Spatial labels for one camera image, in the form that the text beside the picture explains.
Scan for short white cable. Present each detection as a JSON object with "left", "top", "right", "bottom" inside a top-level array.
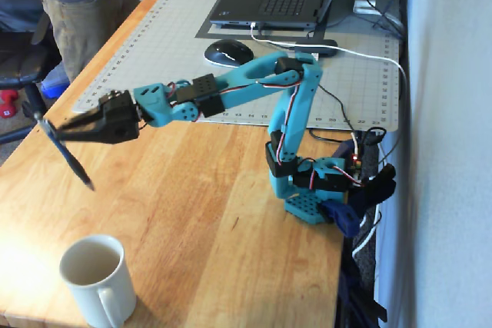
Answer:
[{"left": 351, "top": 204, "right": 382, "bottom": 257}]

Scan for white ceramic mug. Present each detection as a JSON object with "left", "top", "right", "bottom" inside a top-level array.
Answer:
[{"left": 58, "top": 234, "right": 138, "bottom": 328}]

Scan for grey cutting mat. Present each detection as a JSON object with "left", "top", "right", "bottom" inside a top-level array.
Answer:
[{"left": 71, "top": 0, "right": 401, "bottom": 134}]

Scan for thin black cable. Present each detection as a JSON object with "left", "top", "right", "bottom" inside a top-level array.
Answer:
[{"left": 309, "top": 84, "right": 357, "bottom": 144}]

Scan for blue table clamp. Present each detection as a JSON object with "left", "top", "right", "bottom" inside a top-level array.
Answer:
[{"left": 321, "top": 200, "right": 362, "bottom": 238}]

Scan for black office chair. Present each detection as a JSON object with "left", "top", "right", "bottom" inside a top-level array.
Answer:
[{"left": 0, "top": 0, "right": 65, "bottom": 145}]

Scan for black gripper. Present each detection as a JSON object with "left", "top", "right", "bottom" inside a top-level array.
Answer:
[{"left": 56, "top": 89, "right": 141, "bottom": 145}]

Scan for person in khaki trousers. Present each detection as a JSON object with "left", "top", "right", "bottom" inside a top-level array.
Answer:
[{"left": 33, "top": 0, "right": 140, "bottom": 84}]

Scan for red dumbbell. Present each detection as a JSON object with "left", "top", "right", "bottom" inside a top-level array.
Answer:
[{"left": 0, "top": 89, "right": 20, "bottom": 119}]

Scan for black usb hub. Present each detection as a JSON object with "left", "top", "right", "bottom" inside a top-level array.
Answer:
[{"left": 293, "top": 38, "right": 339, "bottom": 59}]

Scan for blue plastic box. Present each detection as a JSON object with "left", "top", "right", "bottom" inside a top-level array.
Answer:
[{"left": 39, "top": 61, "right": 72, "bottom": 100}]

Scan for long white cable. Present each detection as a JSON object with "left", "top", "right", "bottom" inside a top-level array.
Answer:
[{"left": 250, "top": 22, "right": 410, "bottom": 152}]

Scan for black computer mouse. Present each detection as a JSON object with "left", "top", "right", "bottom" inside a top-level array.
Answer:
[{"left": 203, "top": 38, "right": 256, "bottom": 69}]

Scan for blue pen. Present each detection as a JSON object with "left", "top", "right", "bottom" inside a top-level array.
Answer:
[{"left": 32, "top": 111, "right": 96, "bottom": 192}]

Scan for silver stand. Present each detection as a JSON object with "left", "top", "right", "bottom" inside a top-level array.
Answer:
[{"left": 352, "top": 0, "right": 382, "bottom": 15}]

